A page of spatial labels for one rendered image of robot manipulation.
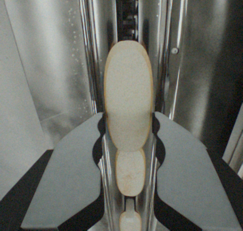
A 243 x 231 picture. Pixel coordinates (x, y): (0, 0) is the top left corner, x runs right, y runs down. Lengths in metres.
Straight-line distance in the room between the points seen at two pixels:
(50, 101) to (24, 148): 0.13
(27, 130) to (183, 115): 0.21
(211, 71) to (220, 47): 0.03
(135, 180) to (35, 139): 0.15
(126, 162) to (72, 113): 0.08
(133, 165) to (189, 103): 0.10
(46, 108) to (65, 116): 0.02
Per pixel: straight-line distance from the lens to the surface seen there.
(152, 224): 0.31
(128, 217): 0.28
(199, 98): 0.21
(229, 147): 0.19
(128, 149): 0.15
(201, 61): 0.19
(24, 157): 0.30
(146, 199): 0.28
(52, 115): 0.17
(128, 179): 0.22
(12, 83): 0.23
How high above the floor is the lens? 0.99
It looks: 61 degrees down
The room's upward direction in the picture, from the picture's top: 176 degrees counter-clockwise
